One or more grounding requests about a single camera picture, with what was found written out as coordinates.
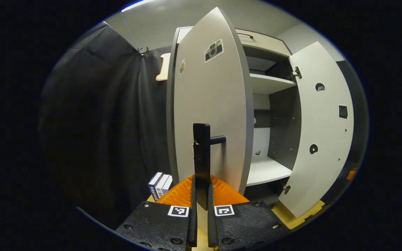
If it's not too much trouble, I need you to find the white spine book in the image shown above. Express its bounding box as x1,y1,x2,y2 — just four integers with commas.
155,174,170,201

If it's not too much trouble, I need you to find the cabinet door with headphone sticker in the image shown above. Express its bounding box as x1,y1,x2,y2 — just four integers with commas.
278,41,355,218

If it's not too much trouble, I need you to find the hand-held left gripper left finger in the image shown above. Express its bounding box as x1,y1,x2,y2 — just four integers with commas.
114,174,199,251

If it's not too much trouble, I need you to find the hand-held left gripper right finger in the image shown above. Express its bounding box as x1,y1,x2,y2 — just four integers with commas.
206,174,282,251

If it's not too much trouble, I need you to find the beige double-door shoe cabinet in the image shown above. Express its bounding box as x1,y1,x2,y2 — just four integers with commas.
166,26,303,203

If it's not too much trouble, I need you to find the cabinet door with camera sticker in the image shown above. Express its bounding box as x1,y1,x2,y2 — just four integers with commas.
172,7,255,211

